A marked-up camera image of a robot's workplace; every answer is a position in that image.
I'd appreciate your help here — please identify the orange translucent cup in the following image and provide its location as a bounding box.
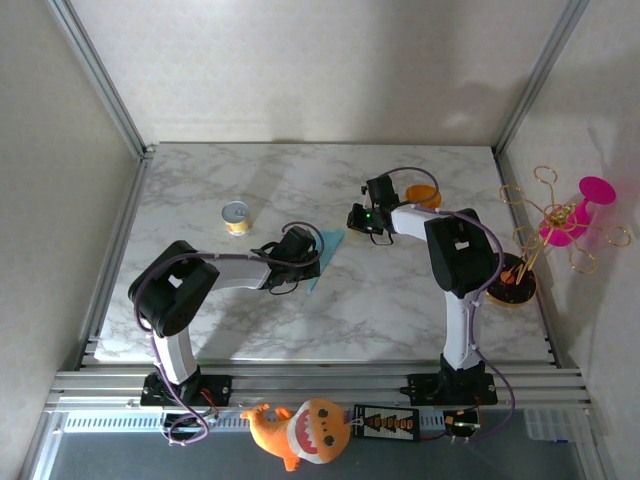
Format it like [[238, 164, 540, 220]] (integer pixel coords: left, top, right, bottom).
[[404, 183, 444, 210]]

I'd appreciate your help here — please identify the silver yellow tin can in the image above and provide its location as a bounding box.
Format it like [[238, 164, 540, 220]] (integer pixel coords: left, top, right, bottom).
[[221, 200, 254, 237]]

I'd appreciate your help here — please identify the orange shark plush toy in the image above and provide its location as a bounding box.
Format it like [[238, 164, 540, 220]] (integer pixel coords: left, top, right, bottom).
[[239, 398, 352, 473]]

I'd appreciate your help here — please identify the black yellow label plate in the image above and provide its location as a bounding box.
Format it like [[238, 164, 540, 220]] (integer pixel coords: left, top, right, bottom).
[[352, 403, 421, 443]]

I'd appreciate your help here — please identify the black yellow power connector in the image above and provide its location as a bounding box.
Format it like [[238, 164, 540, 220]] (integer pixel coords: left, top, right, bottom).
[[442, 409, 482, 432]]

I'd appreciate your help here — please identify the pink plastic wine glass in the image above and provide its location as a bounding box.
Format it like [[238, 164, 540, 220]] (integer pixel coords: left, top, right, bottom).
[[537, 175, 618, 248]]

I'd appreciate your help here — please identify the clear plastic organizer box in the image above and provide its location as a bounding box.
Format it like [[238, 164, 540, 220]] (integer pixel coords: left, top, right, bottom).
[[522, 407, 594, 444]]

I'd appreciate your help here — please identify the wide aluminium frame rail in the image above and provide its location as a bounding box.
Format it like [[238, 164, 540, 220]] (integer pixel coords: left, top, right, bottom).
[[44, 367, 594, 414]]

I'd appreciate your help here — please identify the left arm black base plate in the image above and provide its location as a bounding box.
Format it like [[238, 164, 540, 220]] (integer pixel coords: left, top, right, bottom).
[[139, 373, 234, 407]]

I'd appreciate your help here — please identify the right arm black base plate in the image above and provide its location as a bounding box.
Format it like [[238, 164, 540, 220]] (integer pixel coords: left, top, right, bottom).
[[407, 372, 499, 407]]

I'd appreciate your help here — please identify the aluminium side rail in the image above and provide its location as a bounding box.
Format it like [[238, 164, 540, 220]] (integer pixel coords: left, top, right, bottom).
[[77, 152, 156, 371], [492, 149, 574, 370]]

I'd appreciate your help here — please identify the gold wire stand pink cup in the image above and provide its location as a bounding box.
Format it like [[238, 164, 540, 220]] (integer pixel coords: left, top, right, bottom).
[[485, 164, 632, 307]]

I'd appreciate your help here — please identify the aluminium frame post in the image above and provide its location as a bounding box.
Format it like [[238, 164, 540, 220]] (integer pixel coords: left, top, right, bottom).
[[492, 0, 591, 156], [47, 0, 156, 159]]

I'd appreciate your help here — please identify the grey slotted cable duct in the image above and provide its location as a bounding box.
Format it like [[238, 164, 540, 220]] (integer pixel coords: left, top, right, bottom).
[[62, 410, 251, 434]]

